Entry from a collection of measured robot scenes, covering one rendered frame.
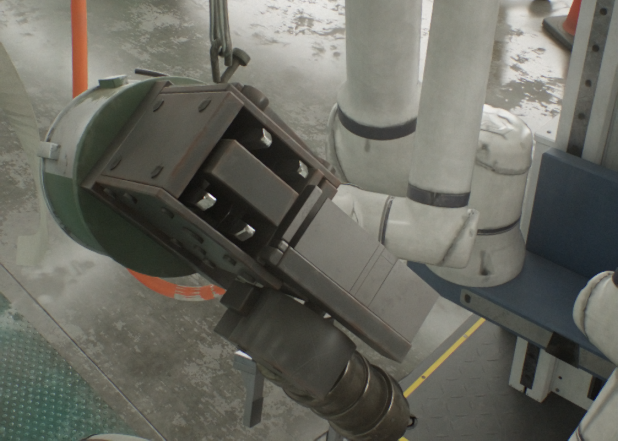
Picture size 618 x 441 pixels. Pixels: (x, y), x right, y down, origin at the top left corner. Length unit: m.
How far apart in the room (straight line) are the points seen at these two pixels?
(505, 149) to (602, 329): 0.43
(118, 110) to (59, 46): 3.59
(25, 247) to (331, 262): 0.82
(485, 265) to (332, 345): 1.04
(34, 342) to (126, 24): 2.14
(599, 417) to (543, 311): 0.59
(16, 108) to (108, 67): 2.93
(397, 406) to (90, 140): 0.30
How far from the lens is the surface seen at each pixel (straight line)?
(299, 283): 0.52
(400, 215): 1.22
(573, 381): 1.95
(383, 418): 0.68
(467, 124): 1.19
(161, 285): 0.83
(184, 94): 0.57
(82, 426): 2.35
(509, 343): 2.08
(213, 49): 0.56
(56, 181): 0.69
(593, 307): 1.15
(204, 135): 0.50
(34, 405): 2.44
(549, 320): 1.56
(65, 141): 0.67
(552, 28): 4.32
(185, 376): 2.43
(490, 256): 1.57
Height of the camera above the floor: 1.75
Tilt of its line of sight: 36 degrees down
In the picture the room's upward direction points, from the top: straight up
